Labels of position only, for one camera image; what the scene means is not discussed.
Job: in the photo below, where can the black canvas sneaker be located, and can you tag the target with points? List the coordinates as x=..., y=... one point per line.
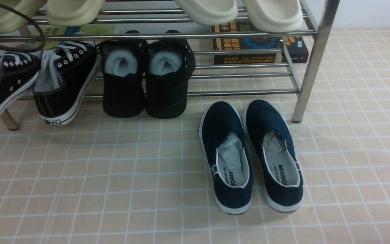
x=66, y=73
x=18, y=73

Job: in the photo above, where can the silver metal shoe rack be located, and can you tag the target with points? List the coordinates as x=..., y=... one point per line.
x=320, y=34

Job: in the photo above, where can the black mesh shoe, left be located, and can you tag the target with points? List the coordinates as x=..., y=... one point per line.
x=123, y=64

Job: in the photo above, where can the black book with orange text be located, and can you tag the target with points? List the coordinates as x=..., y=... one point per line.
x=295, y=46

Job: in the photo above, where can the cream slipper, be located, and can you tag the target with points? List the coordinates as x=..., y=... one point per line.
x=275, y=16
x=209, y=12

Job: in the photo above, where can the navy slip-on shoe, right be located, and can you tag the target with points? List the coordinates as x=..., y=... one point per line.
x=268, y=133

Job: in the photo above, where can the cream slipper, far right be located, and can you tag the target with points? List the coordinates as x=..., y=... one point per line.
x=275, y=16

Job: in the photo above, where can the black mesh shoe, right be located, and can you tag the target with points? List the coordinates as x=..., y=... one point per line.
x=172, y=63

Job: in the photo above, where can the black mesh shoe, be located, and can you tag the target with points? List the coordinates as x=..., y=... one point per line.
x=123, y=64
x=172, y=63

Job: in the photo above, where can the green and blue book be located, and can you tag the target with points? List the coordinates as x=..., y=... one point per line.
x=70, y=31

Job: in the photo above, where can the navy slip-on shoe, left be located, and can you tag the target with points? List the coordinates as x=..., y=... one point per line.
x=222, y=140

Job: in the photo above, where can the navy slip-on shoe, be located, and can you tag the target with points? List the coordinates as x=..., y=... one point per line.
x=268, y=133
x=222, y=140

